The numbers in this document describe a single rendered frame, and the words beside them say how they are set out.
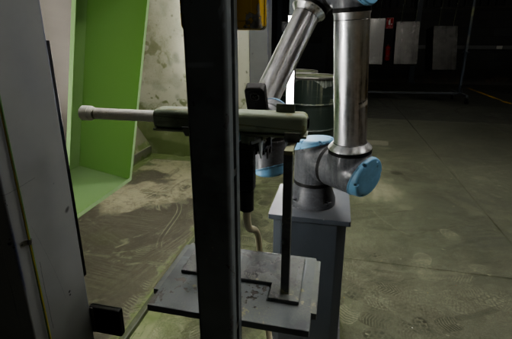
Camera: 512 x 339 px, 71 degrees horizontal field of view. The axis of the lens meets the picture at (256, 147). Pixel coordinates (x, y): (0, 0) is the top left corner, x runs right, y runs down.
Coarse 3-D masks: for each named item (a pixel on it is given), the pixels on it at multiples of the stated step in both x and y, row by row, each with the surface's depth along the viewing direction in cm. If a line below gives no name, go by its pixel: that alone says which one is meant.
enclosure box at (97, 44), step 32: (64, 0) 131; (96, 0) 191; (128, 0) 187; (64, 32) 135; (96, 32) 196; (128, 32) 192; (64, 64) 139; (96, 64) 201; (128, 64) 197; (64, 96) 142; (96, 96) 206; (128, 96) 203; (64, 128) 147; (96, 128) 212; (128, 128) 208; (96, 160) 219; (128, 160) 214; (96, 192) 196
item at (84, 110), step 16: (80, 112) 76; (96, 112) 76; (112, 112) 75; (128, 112) 74; (144, 112) 74; (160, 112) 71; (176, 112) 71; (240, 112) 68; (256, 112) 68; (272, 112) 68; (288, 112) 68; (304, 112) 68; (160, 128) 73; (176, 128) 73; (240, 128) 69; (256, 128) 68; (272, 128) 67; (288, 128) 66; (304, 128) 66; (240, 144) 71; (256, 144) 70; (240, 160) 71; (240, 176) 72; (240, 192) 74; (240, 208) 75
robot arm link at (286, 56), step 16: (304, 0) 113; (320, 0) 113; (304, 16) 113; (320, 16) 116; (288, 32) 114; (304, 32) 114; (288, 48) 113; (304, 48) 116; (272, 64) 113; (288, 64) 113; (272, 80) 112; (288, 80) 115; (272, 96) 112
